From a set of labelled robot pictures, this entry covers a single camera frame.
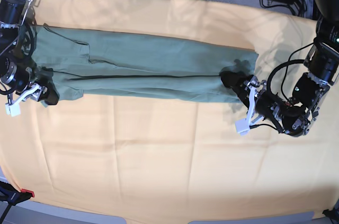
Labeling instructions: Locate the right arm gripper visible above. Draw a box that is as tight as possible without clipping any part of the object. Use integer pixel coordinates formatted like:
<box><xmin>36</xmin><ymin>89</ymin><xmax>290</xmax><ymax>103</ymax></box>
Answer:
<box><xmin>1</xmin><ymin>55</ymin><xmax>59</xmax><ymax>105</ymax></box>

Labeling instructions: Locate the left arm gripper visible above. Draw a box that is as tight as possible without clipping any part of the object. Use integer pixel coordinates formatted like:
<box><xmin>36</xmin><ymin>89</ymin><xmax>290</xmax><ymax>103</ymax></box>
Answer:
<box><xmin>220</xmin><ymin>71</ymin><xmax>307</xmax><ymax>136</ymax></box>

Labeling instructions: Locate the green T-shirt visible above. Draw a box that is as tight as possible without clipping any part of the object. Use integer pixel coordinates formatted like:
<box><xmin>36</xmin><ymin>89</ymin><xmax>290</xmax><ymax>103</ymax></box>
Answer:
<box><xmin>32</xmin><ymin>25</ymin><xmax>258</xmax><ymax>103</ymax></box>

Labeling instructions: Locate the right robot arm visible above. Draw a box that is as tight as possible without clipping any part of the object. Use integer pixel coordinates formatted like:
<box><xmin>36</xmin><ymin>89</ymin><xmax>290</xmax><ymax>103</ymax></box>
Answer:
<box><xmin>1</xmin><ymin>0</ymin><xmax>59</xmax><ymax>107</ymax></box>

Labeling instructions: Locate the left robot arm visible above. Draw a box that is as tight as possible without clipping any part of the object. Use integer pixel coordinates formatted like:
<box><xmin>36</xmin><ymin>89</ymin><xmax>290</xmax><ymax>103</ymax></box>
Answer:
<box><xmin>220</xmin><ymin>0</ymin><xmax>338</xmax><ymax>137</ymax></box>

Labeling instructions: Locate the yellow tablecloth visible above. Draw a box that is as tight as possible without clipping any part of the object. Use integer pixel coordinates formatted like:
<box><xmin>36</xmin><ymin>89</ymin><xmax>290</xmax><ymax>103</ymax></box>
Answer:
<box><xmin>1</xmin><ymin>0</ymin><xmax>338</xmax><ymax>223</ymax></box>

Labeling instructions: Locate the red black table clamp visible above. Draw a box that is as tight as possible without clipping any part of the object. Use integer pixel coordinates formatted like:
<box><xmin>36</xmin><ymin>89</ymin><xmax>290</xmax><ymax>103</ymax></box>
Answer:
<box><xmin>0</xmin><ymin>181</ymin><xmax>35</xmax><ymax>223</ymax></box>

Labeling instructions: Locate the black clamp right corner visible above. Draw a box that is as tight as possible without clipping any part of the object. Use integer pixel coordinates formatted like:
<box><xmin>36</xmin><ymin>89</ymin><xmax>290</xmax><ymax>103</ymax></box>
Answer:
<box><xmin>322</xmin><ymin>202</ymin><xmax>339</xmax><ymax>224</ymax></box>

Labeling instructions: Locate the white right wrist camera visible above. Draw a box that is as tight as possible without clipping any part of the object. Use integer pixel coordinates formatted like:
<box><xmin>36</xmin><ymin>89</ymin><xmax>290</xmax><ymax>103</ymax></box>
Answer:
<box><xmin>5</xmin><ymin>103</ymin><xmax>21</xmax><ymax>117</ymax></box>

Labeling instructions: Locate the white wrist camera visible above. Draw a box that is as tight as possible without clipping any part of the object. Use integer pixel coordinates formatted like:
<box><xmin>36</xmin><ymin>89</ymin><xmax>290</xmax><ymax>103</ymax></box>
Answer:
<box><xmin>5</xmin><ymin>103</ymin><xmax>21</xmax><ymax>117</ymax></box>
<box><xmin>235</xmin><ymin>118</ymin><xmax>250</xmax><ymax>136</ymax></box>

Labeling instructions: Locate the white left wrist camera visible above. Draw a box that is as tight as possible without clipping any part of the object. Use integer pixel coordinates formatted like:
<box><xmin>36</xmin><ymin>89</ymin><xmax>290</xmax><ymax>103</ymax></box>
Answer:
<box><xmin>235</xmin><ymin>118</ymin><xmax>250</xmax><ymax>136</ymax></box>

